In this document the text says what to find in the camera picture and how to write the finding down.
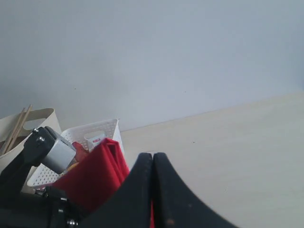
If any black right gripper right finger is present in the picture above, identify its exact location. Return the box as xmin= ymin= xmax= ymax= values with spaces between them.
xmin=152 ymin=152 xmax=236 ymax=228

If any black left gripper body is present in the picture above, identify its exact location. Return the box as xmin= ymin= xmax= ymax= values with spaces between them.
xmin=0 ymin=152 xmax=86 ymax=228

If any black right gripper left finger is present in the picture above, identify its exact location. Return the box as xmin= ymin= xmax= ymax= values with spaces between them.
xmin=78 ymin=153 xmax=152 ymax=228

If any red table cloth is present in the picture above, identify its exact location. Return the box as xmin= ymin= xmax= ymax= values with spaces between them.
xmin=53 ymin=139 xmax=154 ymax=228

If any red sausage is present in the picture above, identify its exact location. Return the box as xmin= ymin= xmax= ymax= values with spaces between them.
xmin=72 ymin=142 xmax=89 ymax=162

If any wooden chopstick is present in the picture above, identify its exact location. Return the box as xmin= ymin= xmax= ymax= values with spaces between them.
xmin=0 ymin=108 xmax=25 ymax=155
xmin=6 ymin=104 xmax=32 ymax=153

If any white perforated plastic basket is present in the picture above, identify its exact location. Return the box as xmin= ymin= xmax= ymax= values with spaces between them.
xmin=27 ymin=119 xmax=124 ymax=189

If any cream plastic storage bin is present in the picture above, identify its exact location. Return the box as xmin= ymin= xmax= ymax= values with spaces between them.
xmin=0 ymin=108 xmax=62 ymax=193

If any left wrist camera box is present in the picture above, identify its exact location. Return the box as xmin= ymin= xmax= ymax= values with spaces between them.
xmin=22 ymin=126 xmax=76 ymax=174

